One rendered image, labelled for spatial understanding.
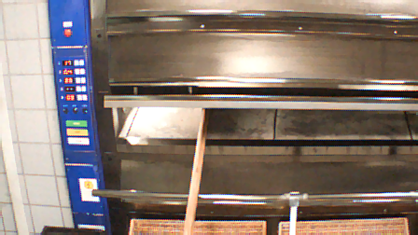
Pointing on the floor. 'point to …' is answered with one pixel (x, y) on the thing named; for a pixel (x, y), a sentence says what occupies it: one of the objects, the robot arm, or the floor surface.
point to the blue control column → (75, 9)
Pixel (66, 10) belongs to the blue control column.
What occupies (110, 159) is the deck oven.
